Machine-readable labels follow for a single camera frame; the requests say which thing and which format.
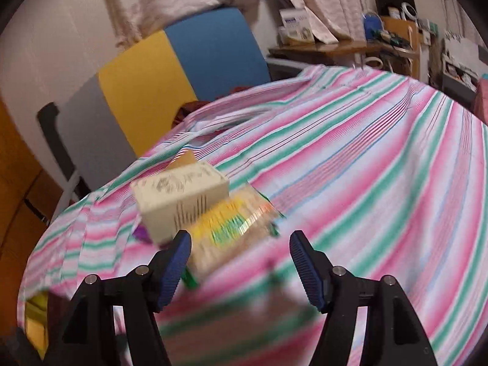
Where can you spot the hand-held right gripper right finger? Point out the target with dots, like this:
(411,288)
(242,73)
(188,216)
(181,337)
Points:
(307,270)

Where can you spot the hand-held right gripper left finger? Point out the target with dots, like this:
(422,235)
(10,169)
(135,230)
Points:
(173,270)

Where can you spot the green marker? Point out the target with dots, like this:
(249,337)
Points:
(190,279)

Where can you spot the purple packet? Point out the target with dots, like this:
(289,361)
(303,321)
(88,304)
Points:
(142,233)

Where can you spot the clear packet yellow green print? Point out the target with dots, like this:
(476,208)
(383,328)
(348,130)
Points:
(228,225)

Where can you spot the white box with barcode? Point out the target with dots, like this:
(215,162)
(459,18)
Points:
(179,198)

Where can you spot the pink green striped cloth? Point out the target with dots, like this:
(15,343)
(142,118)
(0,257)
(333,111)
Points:
(343,160)

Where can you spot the red brown cloth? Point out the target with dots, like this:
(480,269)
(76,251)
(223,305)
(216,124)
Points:
(190,112)

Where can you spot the wooden wardrobe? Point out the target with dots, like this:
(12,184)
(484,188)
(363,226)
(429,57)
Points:
(19,183)

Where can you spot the grey yellow blue chair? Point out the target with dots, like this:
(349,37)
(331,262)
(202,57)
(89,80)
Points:
(171,84)

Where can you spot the wooden desk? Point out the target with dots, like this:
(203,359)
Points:
(335,50)

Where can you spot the white blue carton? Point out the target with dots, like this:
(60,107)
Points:
(296,24)

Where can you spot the blue container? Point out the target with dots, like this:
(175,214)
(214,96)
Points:
(371,26)

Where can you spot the grey storage rack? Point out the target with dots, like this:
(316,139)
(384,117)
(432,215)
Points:
(459,66)

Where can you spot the pink white striped curtain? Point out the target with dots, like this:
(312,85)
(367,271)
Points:
(320,0)

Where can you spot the black bag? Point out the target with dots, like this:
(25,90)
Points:
(392,0)

